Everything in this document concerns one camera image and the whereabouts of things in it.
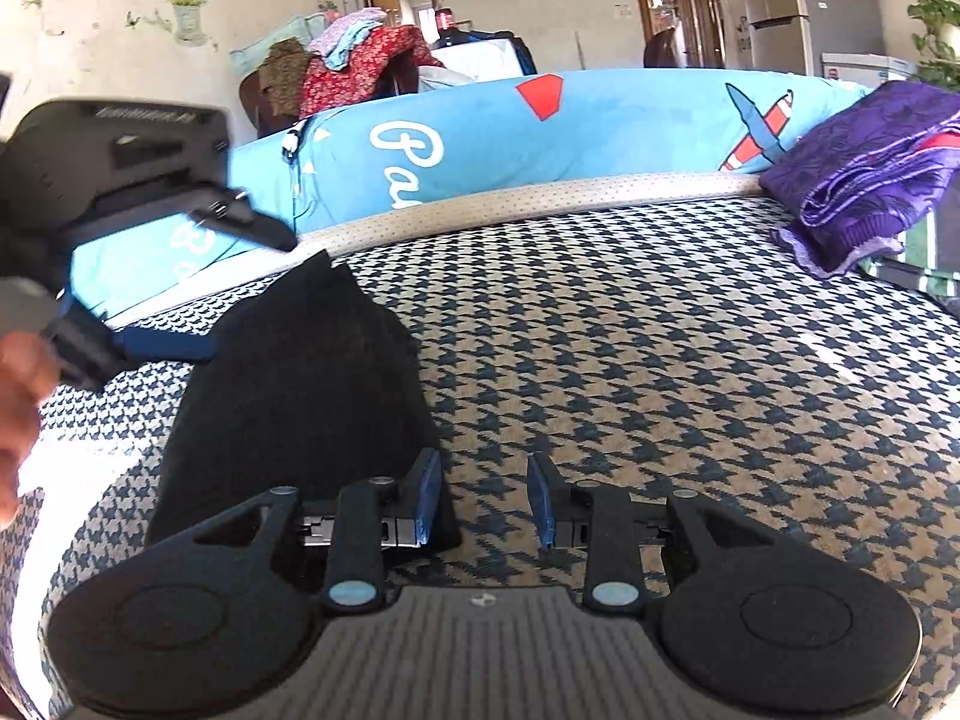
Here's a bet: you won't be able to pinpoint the dark round-back chair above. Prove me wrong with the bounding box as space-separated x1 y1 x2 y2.
643 26 680 68

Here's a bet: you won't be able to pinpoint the white lettered cabinet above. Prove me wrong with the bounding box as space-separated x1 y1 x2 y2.
720 0 751 68

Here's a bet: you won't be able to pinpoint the table with white cloth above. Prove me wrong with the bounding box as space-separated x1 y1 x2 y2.
450 30 537 76

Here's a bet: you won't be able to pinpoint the grey garment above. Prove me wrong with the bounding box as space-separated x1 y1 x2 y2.
416 64 477 95

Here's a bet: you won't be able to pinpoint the black sweater white stripes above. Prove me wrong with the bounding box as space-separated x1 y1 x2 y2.
146 249 462 550

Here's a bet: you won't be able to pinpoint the grey refrigerator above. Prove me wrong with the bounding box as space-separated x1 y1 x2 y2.
739 0 886 76

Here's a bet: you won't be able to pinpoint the purple floral cloth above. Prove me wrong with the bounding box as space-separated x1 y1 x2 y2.
757 81 960 278

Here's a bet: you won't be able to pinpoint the white chest freezer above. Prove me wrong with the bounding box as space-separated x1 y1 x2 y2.
821 52 916 83

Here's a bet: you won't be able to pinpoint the red floral garment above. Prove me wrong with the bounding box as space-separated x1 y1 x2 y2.
300 24 443 117

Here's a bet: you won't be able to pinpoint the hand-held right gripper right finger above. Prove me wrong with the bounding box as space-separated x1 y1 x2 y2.
527 452 788 611

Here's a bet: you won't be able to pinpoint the light blue pillow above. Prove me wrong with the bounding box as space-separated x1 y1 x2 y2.
229 34 316 76

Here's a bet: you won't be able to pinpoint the light blue garment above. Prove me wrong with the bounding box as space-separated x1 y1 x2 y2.
326 26 368 68

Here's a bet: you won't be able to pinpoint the green potted plant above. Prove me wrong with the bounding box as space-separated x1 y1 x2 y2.
907 0 960 87

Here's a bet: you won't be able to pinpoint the green striped blanket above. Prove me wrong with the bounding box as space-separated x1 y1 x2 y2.
859 206 960 308

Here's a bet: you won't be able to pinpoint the houndstooth bed mat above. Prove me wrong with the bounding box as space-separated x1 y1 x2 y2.
0 195 960 720

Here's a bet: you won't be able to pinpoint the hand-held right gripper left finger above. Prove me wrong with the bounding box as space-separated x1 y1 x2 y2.
193 448 443 611

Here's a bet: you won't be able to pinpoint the pink lilac clothes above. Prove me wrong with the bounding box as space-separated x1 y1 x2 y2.
307 7 387 53

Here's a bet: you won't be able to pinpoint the blue printed quilt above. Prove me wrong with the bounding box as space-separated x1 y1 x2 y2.
71 67 878 323

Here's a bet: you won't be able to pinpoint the dark wooden chair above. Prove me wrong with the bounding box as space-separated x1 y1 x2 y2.
238 45 421 140

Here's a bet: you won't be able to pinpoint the white tablecloth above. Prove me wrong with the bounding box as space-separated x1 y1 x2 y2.
439 37 526 80

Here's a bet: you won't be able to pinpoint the brown patterned garment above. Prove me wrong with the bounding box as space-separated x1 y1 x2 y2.
259 39 308 117

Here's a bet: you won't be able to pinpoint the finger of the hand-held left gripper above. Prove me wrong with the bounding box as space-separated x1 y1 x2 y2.
43 300 226 391
184 191 299 253

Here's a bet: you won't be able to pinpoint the person's left hand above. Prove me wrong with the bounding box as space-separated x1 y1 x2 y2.
0 330 65 533

